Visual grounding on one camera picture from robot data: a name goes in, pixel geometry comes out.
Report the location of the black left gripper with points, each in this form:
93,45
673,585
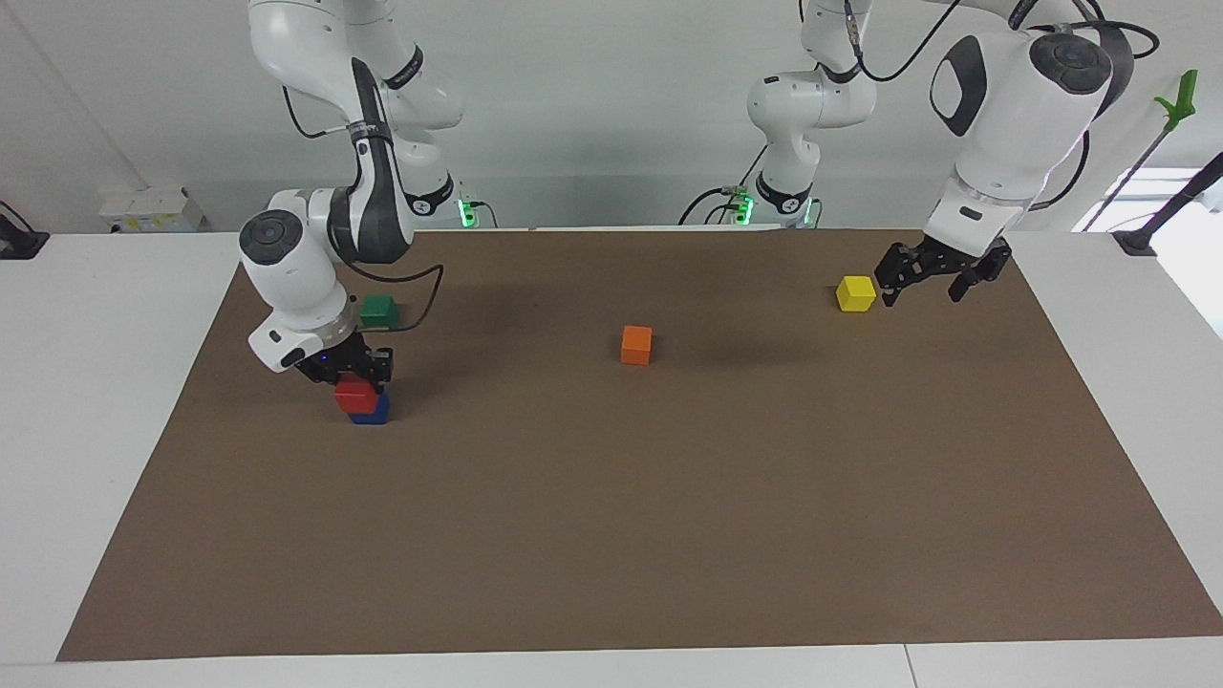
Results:
946,256

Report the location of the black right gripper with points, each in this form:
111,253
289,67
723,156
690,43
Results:
344,361

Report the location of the red wooden block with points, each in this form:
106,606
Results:
355,394

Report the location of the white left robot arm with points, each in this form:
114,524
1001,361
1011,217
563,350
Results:
1013,105

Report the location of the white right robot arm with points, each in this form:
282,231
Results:
325,191

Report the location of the blue wooden block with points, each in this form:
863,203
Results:
375,413

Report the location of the green wooden block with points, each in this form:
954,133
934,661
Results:
378,311

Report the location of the yellow wooden block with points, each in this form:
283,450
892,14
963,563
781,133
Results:
856,293

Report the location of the orange wooden block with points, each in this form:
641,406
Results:
636,346

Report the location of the black angled stand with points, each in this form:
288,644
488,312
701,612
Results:
1170,205

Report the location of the green tipped thin rod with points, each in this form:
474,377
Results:
1147,143

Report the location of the brown table mat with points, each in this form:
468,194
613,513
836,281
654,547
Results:
631,497

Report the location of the black table clamp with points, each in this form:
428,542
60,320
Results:
19,237

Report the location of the white wall box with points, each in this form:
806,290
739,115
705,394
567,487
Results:
153,208

